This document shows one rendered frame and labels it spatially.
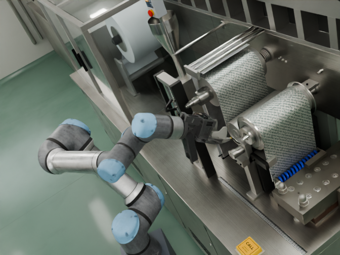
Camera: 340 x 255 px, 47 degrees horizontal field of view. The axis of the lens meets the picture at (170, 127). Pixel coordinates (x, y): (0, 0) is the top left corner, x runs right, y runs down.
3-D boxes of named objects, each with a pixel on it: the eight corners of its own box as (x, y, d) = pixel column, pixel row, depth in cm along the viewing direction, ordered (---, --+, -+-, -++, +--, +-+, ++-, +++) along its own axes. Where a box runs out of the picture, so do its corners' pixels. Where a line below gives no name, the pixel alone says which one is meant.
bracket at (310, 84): (298, 88, 151) (297, 84, 150) (309, 81, 152) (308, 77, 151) (308, 93, 147) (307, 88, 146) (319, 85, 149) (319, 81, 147)
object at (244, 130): (236, 129, 148) (244, 127, 140) (240, 126, 148) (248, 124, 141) (247, 145, 148) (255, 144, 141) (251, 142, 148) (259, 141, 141)
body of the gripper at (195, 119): (218, 122, 127) (189, 118, 120) (210, 145, 130) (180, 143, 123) (206, 112, 133) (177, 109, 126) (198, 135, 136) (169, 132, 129)
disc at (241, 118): (242, 139, 155) (233, 111, 146) (243, 138, 155) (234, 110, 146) (266, 156, 143) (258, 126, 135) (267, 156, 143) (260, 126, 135)
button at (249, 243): (237, 250, 149) (235, 246, 148) (250, 239, 151) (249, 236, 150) (248, 262, 144) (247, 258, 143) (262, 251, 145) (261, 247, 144)
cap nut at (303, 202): (296, 203, 141) (294, 195, 138) (303, 197, 142) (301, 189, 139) (303, 208, 138) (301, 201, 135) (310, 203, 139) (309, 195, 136)
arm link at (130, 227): (116, 250, 157) (102, 230, 149) (134, 223, 164) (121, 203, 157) (139, 258, 150) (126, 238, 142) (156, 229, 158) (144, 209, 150)
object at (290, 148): (272, 181, 154) (263, 148, 143) (315, 149, 159) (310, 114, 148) (273, 182, 153) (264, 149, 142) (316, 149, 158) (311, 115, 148)
